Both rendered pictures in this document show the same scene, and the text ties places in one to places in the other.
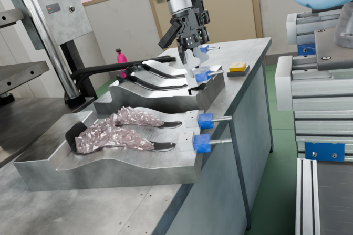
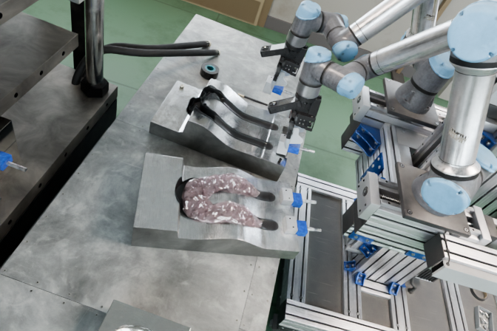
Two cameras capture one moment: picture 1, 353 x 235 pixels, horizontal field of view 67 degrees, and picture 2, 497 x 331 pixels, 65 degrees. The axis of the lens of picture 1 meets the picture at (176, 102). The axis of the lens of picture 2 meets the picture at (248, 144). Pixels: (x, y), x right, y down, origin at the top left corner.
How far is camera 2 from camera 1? 0.89 m
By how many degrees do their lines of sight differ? 36
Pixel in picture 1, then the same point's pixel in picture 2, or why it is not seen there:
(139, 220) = (258, 289)
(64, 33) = not seen: outside the picture
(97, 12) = not seen: outside the picture
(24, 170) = (141, 233)
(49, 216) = (173, 278)
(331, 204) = (316, 236)
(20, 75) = (52, 60)
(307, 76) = (388, 207)
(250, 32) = not seen: outside the picture
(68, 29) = not seen: outside the picture
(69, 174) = (188, 241)
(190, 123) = (286, 202)
